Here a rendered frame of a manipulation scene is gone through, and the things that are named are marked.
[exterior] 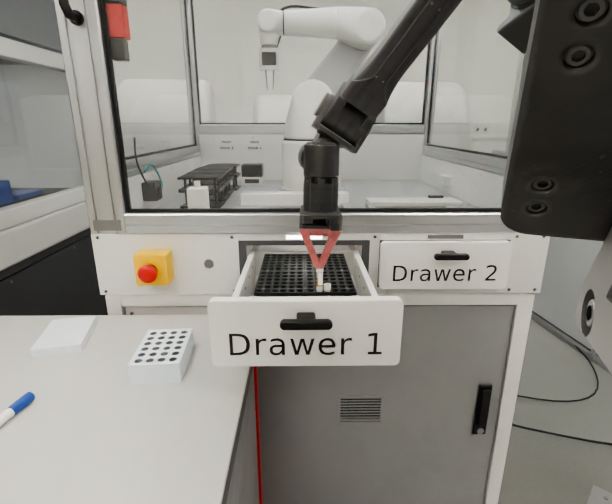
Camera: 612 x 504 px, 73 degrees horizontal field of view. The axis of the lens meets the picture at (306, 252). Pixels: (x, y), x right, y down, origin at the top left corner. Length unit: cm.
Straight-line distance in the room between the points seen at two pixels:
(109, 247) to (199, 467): 57
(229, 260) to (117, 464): 48
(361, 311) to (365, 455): 68
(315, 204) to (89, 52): 56
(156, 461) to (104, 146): 63
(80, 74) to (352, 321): 71
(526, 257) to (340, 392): 55
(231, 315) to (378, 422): 65
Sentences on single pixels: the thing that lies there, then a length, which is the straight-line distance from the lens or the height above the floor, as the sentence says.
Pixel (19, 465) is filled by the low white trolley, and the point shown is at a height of 76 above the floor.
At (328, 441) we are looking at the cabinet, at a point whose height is 37.
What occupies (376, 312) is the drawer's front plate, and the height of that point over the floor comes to 91.
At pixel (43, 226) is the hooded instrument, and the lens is 151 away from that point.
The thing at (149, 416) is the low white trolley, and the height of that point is 76.
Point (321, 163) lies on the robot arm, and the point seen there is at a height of 112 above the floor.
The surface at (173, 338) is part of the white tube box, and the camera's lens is 83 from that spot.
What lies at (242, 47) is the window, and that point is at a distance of 92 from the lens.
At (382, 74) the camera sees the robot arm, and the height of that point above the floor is 124.
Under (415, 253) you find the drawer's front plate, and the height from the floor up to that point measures 90.
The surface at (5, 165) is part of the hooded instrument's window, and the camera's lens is 142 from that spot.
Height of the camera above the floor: 118
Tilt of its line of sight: 17 degrees down
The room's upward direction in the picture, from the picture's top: straight up
